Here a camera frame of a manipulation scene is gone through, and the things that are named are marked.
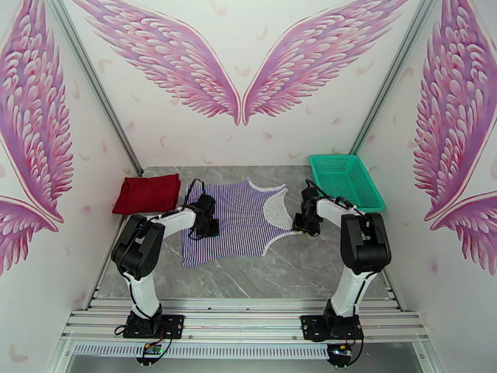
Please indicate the teal plastic basket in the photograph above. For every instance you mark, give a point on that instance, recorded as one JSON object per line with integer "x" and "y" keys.
{"x": 349, "y": 181}

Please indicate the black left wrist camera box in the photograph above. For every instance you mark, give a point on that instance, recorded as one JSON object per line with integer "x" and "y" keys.
{"x": 206, "y": 204}

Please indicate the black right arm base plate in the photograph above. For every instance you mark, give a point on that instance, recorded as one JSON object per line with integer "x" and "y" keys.
{"x": 308, "y": 325}

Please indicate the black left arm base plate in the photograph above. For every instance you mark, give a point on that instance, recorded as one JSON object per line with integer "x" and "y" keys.
{"x": 174, "y": 325}

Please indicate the aluminium rail frame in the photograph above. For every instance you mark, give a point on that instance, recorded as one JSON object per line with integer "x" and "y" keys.
{"x": 240, "y": 325}

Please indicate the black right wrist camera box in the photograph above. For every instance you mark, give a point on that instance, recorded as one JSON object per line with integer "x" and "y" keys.
{"x": 309, "y": 195}

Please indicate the aluminium corner post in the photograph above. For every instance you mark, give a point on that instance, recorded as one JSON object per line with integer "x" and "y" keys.
{"x": 396, "y": 72}
{"x": 97, "y": 88}

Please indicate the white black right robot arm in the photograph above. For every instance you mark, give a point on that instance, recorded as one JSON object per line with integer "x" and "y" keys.
{"x": 365, "y": 243}

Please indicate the blue white striped tank top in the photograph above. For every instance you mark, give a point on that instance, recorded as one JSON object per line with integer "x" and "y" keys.
{"x": 240, "y": 220}

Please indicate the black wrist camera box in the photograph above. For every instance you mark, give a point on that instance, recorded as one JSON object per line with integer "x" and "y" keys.
{"x": 206, "y": 204}
{"x": 309, "y": 195}

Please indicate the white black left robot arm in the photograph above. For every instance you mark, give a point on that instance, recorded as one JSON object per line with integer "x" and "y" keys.
{"x": 136, "y": 247}

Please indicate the red garment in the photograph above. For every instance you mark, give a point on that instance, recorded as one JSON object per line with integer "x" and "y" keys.
{"x": 147, "y": 195}

